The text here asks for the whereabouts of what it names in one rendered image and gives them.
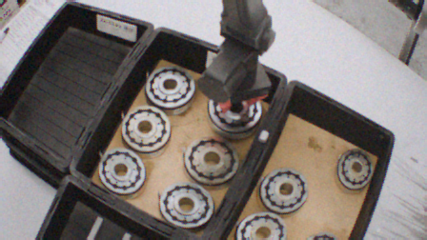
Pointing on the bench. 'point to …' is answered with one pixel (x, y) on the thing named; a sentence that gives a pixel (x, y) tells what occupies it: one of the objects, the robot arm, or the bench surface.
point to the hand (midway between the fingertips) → (235, 105)
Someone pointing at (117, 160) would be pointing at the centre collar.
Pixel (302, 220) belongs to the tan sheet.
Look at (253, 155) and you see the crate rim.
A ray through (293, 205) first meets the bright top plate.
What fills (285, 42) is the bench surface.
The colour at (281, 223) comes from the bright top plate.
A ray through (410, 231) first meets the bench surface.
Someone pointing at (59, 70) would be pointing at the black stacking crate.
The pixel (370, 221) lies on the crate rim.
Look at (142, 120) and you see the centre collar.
